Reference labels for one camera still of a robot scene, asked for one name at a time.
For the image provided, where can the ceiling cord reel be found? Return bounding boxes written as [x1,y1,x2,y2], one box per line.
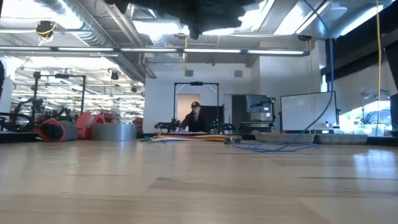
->
[34,19,57,39]

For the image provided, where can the yellow power cord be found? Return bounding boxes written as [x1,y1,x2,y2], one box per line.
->
[374,0,383,138]

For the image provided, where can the black robot station frame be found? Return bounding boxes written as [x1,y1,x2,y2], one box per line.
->
[0,70,88,134]

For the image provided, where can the blue ethernet cord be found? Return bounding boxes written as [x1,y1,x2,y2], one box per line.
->
[232,0,336,154]

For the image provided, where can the coloured wire bundle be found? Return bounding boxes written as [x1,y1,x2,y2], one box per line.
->
[140,133,243,146]

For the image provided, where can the long ceiling light bar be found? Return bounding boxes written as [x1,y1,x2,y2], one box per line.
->
[0,45,312,57]

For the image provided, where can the monitor on stand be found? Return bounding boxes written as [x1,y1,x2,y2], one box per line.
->
[244,93,277,114]

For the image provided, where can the grey cylinder with red rim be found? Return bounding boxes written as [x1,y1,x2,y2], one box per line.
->
[37,118,79,143]

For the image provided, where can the grey duct tape roll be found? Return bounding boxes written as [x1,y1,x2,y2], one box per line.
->
[90,123,139,142]

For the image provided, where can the white board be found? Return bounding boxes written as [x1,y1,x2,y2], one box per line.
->
[279,90,341,134]

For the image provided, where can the black doorway robot station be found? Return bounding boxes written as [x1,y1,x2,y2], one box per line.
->
[154,81,239,135]

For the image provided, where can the person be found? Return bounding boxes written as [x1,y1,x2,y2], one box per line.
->
[180,101,210,133]

